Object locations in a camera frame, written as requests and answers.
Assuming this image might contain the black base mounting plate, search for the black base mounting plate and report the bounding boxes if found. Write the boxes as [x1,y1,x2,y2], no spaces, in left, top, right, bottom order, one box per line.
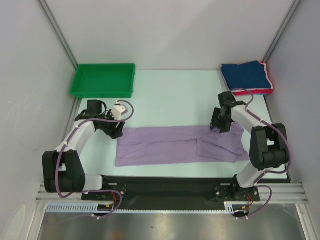
[82,174,292,211]

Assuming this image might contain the left aluminium corner post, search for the left aluminium corner post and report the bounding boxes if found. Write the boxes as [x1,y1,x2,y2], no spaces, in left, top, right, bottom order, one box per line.
[36,0,78,70]

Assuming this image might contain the navy blue folded shirt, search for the navy blue folded shirt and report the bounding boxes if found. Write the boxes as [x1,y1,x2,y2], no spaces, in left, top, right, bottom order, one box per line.
[220,60,272,90]

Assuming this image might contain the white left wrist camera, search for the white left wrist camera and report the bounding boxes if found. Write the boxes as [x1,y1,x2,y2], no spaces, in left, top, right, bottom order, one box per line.
[110,103,128,121]

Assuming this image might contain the aluminium frame front rail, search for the aluminium frame front rail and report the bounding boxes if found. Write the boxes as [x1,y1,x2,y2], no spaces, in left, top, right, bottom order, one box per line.
[35,183,308,204]

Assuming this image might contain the red folded shirt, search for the red folded shirt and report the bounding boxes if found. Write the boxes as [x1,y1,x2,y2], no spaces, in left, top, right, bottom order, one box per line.
[232,62,274,96]

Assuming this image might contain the purple t shirt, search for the purple t shirt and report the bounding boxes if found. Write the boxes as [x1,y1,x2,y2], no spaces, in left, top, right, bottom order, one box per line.
[115,123,249,167]

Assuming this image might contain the light blue cable duct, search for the light blue cable duct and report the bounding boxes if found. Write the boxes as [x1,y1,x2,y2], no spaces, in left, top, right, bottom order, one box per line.
[46,201,251,214]

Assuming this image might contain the right aluminium corner post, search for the right aluminium corner post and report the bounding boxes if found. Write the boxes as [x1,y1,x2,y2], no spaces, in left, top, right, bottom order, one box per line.
[262,0,303,64]

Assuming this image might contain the green plastic tray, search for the green plastic tray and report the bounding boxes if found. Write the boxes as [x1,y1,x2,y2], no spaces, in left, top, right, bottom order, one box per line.
[70,63,136,99]

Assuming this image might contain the aluminium corner post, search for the aluminium corner post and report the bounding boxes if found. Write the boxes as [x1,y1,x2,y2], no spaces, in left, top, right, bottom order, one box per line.
[262,0,303,64]
[36,0,78,70]

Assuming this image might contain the pink folded shirt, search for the pink folded shirt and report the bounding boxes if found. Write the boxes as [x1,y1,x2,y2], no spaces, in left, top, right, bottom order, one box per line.
[226,62,274,94]

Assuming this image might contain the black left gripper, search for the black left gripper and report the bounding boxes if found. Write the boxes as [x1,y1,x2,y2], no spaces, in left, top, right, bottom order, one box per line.
[97,109,125,140]

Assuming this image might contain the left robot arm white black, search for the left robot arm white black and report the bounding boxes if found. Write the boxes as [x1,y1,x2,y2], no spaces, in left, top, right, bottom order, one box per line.
[42,100,128,200]

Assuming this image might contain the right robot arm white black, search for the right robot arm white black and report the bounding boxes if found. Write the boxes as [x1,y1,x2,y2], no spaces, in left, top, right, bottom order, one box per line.
[210,91,291,201]

